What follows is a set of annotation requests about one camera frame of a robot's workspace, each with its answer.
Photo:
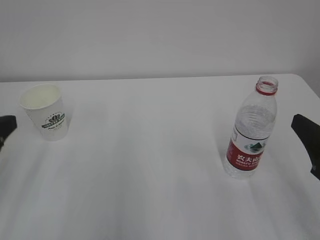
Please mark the white paper cup green logo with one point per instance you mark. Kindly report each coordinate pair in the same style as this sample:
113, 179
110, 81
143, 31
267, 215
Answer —
44, 106

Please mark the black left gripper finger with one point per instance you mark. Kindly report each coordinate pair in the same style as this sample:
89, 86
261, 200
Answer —
8, 123

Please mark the clear water bottle red label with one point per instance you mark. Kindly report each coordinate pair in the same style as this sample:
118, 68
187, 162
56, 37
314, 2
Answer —
254, 123

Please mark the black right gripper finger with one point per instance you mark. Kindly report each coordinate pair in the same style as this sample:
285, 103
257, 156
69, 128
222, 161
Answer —
309, 134

